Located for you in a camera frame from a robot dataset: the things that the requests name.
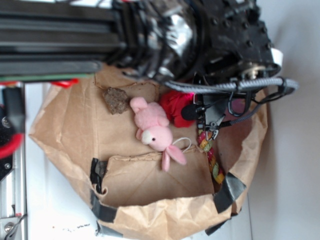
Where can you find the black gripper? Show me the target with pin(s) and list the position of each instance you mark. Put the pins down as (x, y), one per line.
(230, 103)

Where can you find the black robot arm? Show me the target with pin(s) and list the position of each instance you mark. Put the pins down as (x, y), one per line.
(209, 41)

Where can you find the black foam microphone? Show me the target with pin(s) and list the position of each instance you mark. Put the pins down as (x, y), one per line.
(193, 111)

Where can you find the pink plush bunny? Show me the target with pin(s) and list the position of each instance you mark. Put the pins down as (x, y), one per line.
(153, 131)

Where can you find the brown rock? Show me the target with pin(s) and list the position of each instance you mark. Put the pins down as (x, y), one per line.
(117, 100)

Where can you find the brown paper bag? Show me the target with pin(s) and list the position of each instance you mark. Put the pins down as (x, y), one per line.
(121, 179)

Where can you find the colourful braided rope toy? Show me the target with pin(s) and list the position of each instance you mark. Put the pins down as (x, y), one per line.
(206, 145)

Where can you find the aluminium frame rail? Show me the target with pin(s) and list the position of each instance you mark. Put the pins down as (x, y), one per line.
(13, 200)

